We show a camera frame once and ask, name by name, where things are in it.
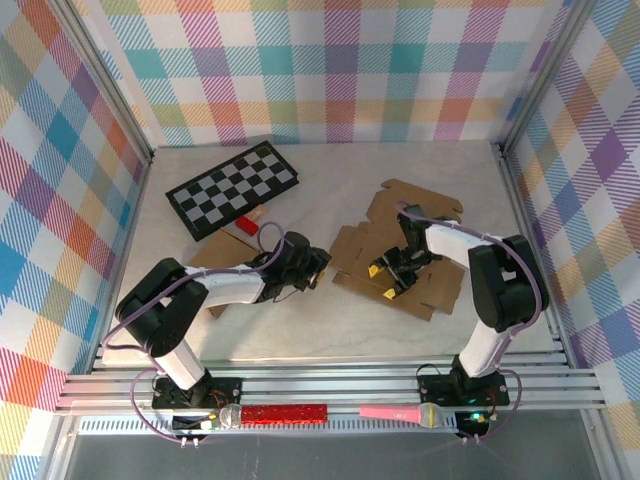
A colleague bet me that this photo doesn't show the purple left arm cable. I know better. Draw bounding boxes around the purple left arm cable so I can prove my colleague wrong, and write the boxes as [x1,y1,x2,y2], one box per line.
[101,221,287,446]

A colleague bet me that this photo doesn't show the large brown cardboard box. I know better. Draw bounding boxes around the large brown cardboard box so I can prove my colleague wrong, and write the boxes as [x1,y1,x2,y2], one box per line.
[328,178,465,324]

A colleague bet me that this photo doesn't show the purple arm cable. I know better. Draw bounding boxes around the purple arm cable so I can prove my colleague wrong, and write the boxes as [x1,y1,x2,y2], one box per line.
[101,221,287,446]
[396,200,550,445]

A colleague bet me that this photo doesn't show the small brown cardboard box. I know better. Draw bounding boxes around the small brown cardboard box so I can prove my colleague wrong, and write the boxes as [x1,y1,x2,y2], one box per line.
[187,227,269,320]

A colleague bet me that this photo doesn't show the pink microphone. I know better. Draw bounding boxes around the pink microphone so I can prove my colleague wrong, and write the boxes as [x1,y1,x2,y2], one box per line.
[358,402,447,431]

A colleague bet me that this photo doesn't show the red glitter microphone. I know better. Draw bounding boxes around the red glitter microphone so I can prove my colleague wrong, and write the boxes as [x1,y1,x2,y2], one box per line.
[218,403,329,430]

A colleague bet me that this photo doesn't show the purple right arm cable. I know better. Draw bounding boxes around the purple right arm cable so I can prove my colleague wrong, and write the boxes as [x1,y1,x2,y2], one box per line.
[396,200,550,445]

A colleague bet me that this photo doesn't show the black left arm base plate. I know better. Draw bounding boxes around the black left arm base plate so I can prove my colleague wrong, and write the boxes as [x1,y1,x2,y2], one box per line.
[151,374,244,412]

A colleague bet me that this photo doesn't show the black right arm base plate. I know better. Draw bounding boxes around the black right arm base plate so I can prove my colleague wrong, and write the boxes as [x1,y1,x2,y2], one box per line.
[416,364,512,407]

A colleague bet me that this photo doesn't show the aluminium frame rail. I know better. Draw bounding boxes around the aluminium frame rail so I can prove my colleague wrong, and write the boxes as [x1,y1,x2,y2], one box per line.
[54,352,607,416]

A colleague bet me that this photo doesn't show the black and grey chessboard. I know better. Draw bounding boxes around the black and grey chessboard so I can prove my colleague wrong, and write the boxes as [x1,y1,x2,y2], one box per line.
[165,140,300,243]

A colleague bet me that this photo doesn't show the perforated metal cable tray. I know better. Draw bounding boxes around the perforated metal cable tray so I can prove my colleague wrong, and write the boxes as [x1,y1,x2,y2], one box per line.
[78,413,460,436]

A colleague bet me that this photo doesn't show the aluminium frame post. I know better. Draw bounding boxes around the aluminium frame post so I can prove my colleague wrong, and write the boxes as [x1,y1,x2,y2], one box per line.
[496,0,597,157]
[49,0,155,165]

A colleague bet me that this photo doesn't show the small black controller board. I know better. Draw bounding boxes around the small black controller board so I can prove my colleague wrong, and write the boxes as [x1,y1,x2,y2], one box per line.
[455,408,494,437]
[171,413,220,432]

